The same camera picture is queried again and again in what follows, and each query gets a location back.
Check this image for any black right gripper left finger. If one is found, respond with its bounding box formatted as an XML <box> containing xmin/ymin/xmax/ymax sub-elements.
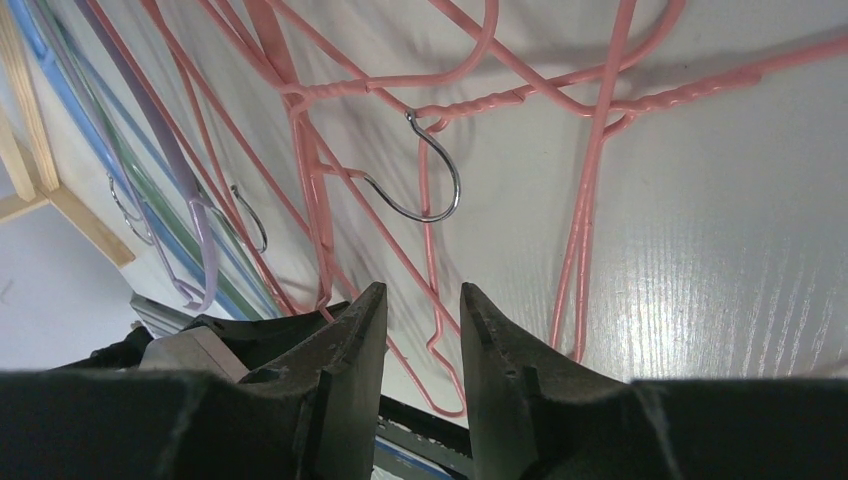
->
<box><xmin>1</xmin><ymin>282</ymin><xmax>387</xmax><ymax>479</ymax></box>

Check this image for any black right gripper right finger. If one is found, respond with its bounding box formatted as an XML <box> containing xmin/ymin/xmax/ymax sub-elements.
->
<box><xmin>460</xmin><ymin>283</ymin><xmax>847</xmax><ymax>479</ymax></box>

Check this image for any pink notched hanger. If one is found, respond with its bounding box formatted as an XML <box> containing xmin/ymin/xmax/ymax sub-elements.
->
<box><xmin>143</xmin><ymin>1</ymin><xmax>467</xmax><ymax>419</ymax></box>

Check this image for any green plastic hanger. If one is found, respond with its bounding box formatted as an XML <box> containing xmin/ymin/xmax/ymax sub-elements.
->
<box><xmin>33</xmin><ymin>0</ymin><xmax>283</xmax><ymax>319</ymax></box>

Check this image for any purple plastic hanger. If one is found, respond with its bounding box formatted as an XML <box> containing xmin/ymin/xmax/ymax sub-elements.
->
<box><xmin>69</xmin><ymin>0</ymin><xmax>270</xmax><ymax>313</ymax></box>

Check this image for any blue plastic hanger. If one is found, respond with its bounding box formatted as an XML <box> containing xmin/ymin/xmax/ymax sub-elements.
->
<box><xmin>6</xmin><ymin>0</ymin><xmax>266</xmax><ymax>323</ymax></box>

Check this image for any wooden clothes rack frame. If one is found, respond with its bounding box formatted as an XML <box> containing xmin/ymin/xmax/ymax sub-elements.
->
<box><xmin>1</xmin><ymin>1</ymin><xmax>136</xmax><ymax>269</ymax></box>

